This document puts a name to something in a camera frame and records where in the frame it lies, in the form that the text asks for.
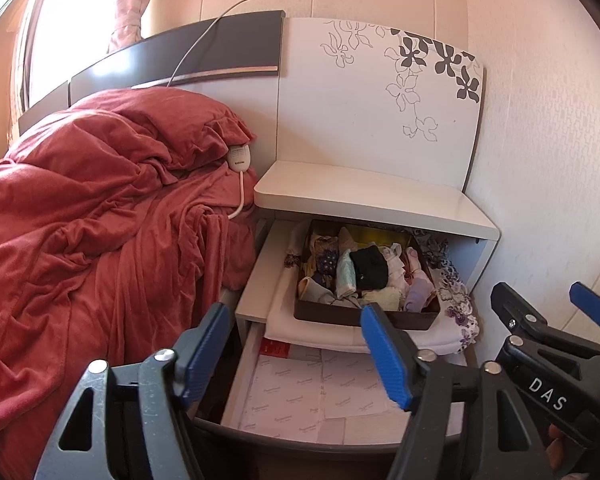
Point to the bright window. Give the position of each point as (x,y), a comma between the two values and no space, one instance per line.
(65,35)

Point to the white flower-print headboard panel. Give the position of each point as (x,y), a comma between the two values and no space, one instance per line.
(360,110)

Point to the person's right hand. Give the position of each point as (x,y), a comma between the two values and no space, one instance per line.
(562,455)

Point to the white floral embroidered cloth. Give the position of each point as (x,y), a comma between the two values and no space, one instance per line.
(330,337)

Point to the brown underwear navy lace patch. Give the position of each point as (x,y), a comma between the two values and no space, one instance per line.
(325,265)

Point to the red blanket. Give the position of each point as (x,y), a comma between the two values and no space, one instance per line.
(80,240)

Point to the pink curtain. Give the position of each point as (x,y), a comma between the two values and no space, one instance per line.
(130,5)

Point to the red frilled pillow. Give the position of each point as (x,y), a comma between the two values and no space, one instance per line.
(170,120)

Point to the white drawer grey front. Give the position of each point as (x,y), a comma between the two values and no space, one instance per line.
(237,380)

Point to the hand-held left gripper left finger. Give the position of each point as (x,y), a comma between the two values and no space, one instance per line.
(205,350)

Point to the dark grey headboard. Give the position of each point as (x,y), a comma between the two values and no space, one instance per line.
(220,45)

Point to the white lace garment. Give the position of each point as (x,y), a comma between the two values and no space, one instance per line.
(395,260)

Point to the beige cotton garment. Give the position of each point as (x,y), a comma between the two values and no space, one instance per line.
(312,290)

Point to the pale yellow folded cloth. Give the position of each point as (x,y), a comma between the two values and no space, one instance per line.
(380,300)

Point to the black knitted garment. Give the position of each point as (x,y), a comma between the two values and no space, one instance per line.
(370,267)

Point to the red packet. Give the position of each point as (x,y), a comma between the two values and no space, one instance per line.
(275,347)

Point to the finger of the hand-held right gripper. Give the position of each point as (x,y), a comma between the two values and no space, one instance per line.
(590,302)
(505,305)

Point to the light blue cloth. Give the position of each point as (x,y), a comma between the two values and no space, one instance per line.
(345,272)

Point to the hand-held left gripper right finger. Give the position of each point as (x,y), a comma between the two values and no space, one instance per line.
(385,355)

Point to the brown tin box gold inside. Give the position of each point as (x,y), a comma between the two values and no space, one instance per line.
(360,320)

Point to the white heating controller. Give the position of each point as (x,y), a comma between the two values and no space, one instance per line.
(238,157)

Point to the white nightstand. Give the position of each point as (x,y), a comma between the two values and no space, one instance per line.
(370,190)

